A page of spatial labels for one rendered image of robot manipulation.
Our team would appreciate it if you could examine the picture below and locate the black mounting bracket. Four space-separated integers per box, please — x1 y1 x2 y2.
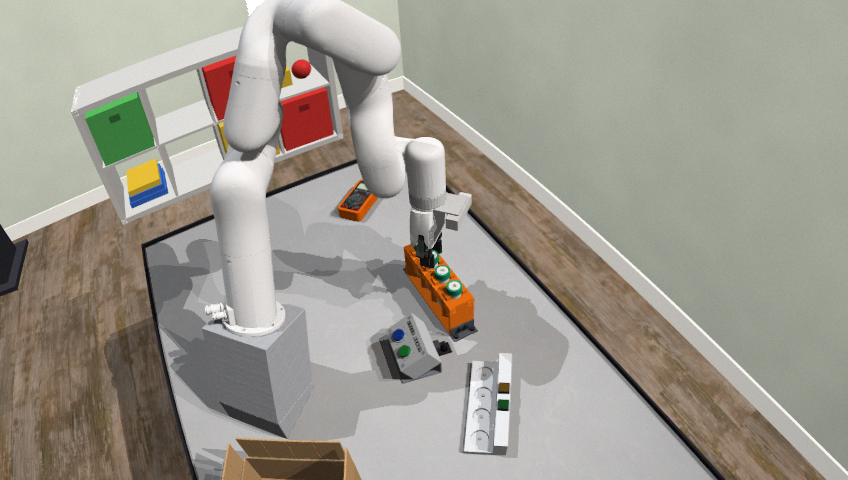
450 319 478 342

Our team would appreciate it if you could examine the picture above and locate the grey key housing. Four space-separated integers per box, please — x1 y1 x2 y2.
386 313 452 383

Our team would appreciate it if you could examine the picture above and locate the black table edge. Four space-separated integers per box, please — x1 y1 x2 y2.
141 159 726 480

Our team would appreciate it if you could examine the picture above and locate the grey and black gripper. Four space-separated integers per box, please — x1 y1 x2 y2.
410 203 446 269

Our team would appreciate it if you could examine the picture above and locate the orange digital multimeter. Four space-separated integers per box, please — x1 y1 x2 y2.
338 180 378 221

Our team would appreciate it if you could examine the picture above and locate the orange tube rack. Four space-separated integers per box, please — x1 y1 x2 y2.
404 244 474 335

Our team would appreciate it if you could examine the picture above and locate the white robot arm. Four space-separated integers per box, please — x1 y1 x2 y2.
205 0 472 337

